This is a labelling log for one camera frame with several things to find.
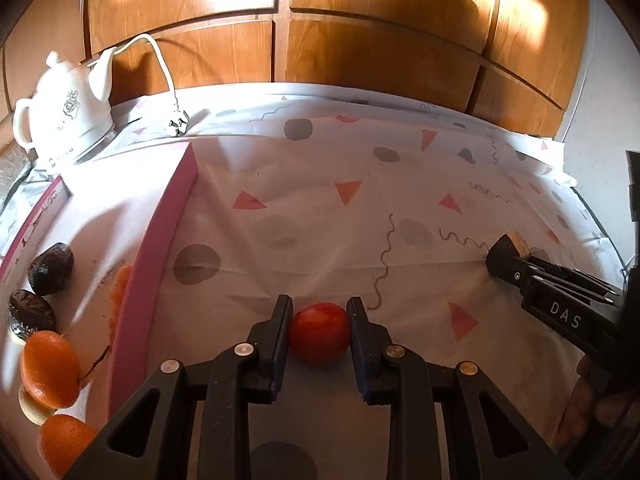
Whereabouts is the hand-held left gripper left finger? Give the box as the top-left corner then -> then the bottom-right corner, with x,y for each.
62,294 -> 294,480

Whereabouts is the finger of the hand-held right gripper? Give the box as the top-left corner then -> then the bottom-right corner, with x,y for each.
525,254 -> 624,307
486,239 -> 527,292

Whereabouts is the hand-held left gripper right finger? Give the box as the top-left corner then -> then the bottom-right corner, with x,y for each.
346,296 -> 573,480

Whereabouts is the brown chunk with beige face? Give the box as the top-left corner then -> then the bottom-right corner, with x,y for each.
501,232 -> 537,261

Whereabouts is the red tomato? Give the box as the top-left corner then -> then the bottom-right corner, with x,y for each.
288,302 -> 352,366

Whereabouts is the pink shallow box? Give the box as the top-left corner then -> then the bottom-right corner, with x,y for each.
0,141 -> 199,480

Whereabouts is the orange carrot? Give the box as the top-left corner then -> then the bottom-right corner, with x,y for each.
107,265 -> 136,344

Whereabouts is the orange with stem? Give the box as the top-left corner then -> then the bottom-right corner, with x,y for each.
20,330 -> 110,409

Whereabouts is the orange without stem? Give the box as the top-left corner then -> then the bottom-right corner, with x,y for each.
38,414 -> 102,479

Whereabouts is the dark oblong avocado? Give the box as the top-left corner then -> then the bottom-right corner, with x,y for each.
27,242 -> 75,296

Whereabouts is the dark round patterned avocado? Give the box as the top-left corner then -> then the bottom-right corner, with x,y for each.
8,290 -> 56,344

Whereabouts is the pale yellow round potato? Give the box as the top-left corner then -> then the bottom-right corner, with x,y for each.
18,385 -> 57,427

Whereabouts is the person's right hand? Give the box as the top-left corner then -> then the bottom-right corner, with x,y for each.
557,352 -> 632,453

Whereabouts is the dark rectangular object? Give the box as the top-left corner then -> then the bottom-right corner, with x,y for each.
626,150 -> 640,222

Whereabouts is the white patterned tablecloth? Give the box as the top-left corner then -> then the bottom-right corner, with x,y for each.
0,82 -> 626,480

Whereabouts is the wooden panelled wardrobe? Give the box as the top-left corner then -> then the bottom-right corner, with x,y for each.
0,0 -> 593,142

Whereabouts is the white ceramic kettle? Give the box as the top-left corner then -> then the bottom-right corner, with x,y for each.
12,50 -> 117,177

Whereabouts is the silver textured object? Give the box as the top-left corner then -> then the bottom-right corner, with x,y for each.
0,142 -> 32,201

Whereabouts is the white power cable with plug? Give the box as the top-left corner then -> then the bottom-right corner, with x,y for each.
85,33 -> 190,137

